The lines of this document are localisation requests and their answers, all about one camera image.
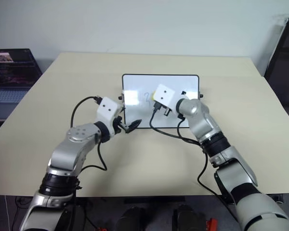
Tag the dark rounded shape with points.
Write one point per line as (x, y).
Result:
(189, 217)
(131, 217)

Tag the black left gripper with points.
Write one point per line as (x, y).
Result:
(116, 124)

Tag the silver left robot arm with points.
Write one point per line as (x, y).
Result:
(69, 154)

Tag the open laptop computer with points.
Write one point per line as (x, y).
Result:
(12, 79)

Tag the yellow whiteboard eraser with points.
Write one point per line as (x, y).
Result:
(153, 95)

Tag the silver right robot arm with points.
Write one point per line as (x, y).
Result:
(233, 166)

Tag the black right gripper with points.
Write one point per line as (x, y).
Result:
(166, 111)

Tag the small black-framed whiteboard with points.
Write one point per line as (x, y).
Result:
(139, 84)

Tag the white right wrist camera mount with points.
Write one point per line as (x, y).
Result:
(165, 95)

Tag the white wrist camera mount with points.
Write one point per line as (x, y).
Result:
(107, 111)
(165, 95)

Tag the small red object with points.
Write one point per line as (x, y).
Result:
(212, 225)

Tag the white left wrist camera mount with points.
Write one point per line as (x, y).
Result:
(107, 111)

